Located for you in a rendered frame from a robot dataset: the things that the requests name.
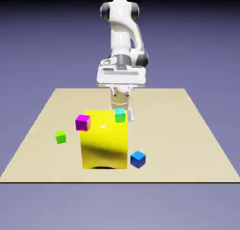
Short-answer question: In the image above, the small blue cube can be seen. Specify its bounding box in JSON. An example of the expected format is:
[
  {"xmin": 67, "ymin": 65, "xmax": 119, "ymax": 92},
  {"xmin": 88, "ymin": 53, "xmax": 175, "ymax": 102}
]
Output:
[{"xmin": 130, "ymin": 150, "xmax": 146, "ymax": 169}]

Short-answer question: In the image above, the large yellow box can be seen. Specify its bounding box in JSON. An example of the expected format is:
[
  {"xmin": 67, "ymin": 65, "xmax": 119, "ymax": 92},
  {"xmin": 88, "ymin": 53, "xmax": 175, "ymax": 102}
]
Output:
[{"xmin": 80, "ymin": 109, "xmax": 128, "ymax": 170}]

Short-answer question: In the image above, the small green cube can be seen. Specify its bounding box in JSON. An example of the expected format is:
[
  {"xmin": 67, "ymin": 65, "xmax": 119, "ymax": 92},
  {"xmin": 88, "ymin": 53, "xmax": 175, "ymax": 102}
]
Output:
[{"xmin": 55, "ymin": 130, "xmax": 67, "ymax": 145}]

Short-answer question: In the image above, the small magenta cube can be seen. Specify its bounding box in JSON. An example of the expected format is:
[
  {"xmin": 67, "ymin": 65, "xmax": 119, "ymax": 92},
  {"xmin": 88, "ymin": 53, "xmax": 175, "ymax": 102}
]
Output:
[{"xmin": 75, "ymin": 114, "xmax": 91, "ymax": 132}]

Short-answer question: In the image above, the small cyan cube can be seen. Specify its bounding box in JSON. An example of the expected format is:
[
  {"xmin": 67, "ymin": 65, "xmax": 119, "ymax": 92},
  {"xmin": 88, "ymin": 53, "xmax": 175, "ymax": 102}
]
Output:
[{"xmin": 114, "ymin": 108, "xmax": 126, "ymax": 123}]

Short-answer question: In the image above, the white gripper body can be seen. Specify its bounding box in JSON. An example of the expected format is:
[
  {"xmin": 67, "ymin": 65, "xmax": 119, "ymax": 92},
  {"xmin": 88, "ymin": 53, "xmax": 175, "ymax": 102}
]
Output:
[{"xmin": 97, "ymin": 64, "xmax": 147, "ymax": 88}]

